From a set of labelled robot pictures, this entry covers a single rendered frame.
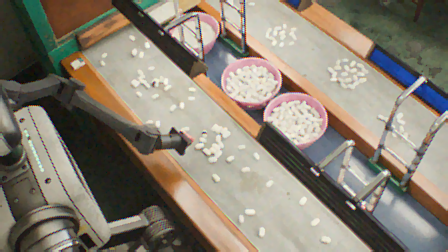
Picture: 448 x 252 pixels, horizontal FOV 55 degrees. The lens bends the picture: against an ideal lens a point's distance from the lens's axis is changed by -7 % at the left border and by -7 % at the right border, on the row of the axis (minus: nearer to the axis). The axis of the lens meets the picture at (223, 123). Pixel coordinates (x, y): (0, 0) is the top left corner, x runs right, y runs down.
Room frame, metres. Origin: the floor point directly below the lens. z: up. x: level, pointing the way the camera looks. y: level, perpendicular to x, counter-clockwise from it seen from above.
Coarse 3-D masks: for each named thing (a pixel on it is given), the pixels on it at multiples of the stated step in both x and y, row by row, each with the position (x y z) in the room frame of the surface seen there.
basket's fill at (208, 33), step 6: (186, 24) 1.81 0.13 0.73; (192, 24) 1.80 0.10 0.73; (204, 24) 1.79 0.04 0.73; (174, 30) 1.77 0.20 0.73; (192, 30) 1.75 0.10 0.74; (204, 30) 1.74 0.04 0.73; (210, 30) 1.74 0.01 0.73; (174, 36) 1.72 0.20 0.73; (186, 36) 1.71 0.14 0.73; (192, 36) 1.70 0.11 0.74; (204, 36) 1.70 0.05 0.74; (210, 36) 1.70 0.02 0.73; (192, 42) 1.66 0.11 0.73; (204, 42) 1.66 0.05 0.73
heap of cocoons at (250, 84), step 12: (240, 72) 1.43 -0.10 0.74; (252, 72) 1.42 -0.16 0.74; (264, 72) 1.41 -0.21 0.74; (228, 84) 1.37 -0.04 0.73; (240, 84) 1.35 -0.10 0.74; (252, 84) 1.34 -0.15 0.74; (264, 84) 1.34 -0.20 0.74; (276, 84) 1.34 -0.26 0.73; (240, 96) 1.29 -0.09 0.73; (252, 96) 1.29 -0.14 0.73; (264, 96) 1.29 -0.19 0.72
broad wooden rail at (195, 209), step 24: (72, 72) 1.53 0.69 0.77; (96, 72) 1.52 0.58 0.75; (96, 96) 1.36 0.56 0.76; (120, 144) 1.17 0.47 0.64; (144, 168) 0.97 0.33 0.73; (168, 168) 0.94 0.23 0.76; (168, 192) 0.84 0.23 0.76; (192, 192) 0.83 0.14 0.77; (192, 216) 0.73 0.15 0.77; (216, 216) 0.72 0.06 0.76; (216, 240) 0.62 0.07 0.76; (240, 240) 0.61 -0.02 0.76
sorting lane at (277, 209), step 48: (96, 48) 1.70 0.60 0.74; (144, 48) 1.65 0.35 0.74; (144, 96) 1.34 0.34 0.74; (192, 96) 1.31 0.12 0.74; (192, 144) 1.06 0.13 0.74; (240, 144) 1.04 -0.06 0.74; (240, 192) 0.82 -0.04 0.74; (288, 192) 0.80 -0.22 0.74; (288, 240) 0.60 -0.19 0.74; (336, 240) 0.58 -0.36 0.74
